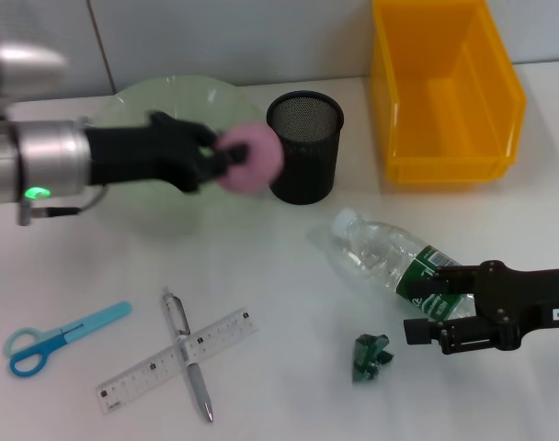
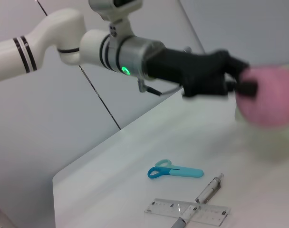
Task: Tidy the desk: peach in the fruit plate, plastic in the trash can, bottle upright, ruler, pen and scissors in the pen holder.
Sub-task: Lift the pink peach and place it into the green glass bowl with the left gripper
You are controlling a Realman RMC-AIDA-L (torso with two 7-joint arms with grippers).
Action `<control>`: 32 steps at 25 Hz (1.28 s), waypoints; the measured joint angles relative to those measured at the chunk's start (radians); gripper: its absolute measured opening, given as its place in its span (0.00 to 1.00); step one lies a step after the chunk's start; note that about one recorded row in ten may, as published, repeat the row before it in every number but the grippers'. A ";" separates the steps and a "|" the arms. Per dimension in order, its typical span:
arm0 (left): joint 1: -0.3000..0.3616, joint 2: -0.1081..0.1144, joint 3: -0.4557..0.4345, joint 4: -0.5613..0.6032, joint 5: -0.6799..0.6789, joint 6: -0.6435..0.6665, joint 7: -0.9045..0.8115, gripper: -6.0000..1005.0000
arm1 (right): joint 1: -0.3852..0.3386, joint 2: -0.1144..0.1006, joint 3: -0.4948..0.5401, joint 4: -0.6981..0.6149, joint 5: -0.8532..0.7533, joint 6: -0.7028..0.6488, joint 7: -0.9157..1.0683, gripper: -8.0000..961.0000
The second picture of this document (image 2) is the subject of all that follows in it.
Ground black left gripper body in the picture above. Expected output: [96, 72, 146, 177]
[144, 48, 231, 98]

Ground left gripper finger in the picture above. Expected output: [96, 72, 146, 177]
[226, 79, 258, 97]
[220, 49, 250, 75]

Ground silver ballpoint pen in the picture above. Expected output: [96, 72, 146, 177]
[172, 172, 225, 228]

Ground transparent plastic ruler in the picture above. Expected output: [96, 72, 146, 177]
[144, 198, 231, 227]

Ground left gripper cable with connector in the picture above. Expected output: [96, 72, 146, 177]
[137, 79, 186, 97]

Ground blue scissors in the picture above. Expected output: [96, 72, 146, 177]
[147, 159, 205, 179]

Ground pink toy peach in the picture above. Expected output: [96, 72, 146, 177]
[234, 66, 289, 130]

